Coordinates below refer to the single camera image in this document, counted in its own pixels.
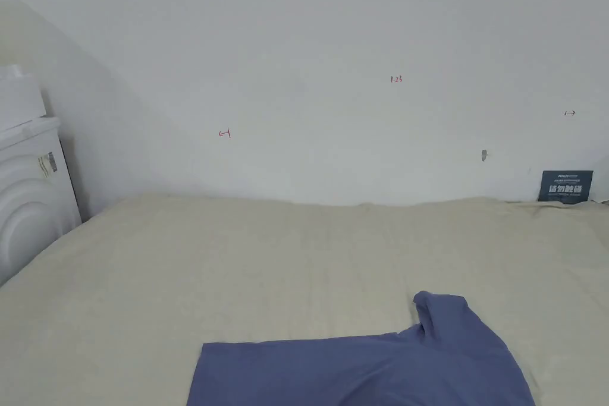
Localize bed with beige sheet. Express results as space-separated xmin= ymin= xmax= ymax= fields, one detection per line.
xmin=0 ymin=191 xmax=609 ymax=406

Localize blue shirt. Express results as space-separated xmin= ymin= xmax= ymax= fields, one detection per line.
xmin=186 ymin=290 xmax=537 ymax=406

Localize dark sign card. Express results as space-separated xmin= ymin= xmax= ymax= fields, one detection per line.
xmin=538 ymin=170 xmax=594 ymax=204

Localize white washing machine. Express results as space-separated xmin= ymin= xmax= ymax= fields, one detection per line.
xmin=0 ymin=63 xmax=83 ymax=287

